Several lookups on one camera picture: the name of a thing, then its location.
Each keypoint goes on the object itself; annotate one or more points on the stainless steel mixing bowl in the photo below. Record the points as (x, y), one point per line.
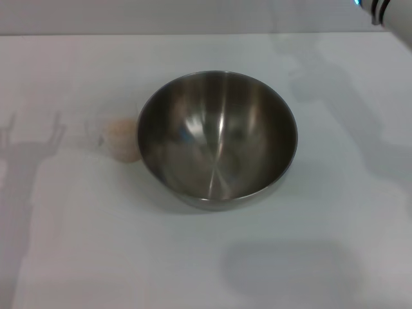
(219, 141)

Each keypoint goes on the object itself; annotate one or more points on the clear plastic measuring cup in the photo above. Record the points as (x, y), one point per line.
(96, 135)

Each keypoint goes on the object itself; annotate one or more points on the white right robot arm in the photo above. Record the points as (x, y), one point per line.
(391, 16)

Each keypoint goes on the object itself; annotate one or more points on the white rice grains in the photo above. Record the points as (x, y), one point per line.
(122, 141)

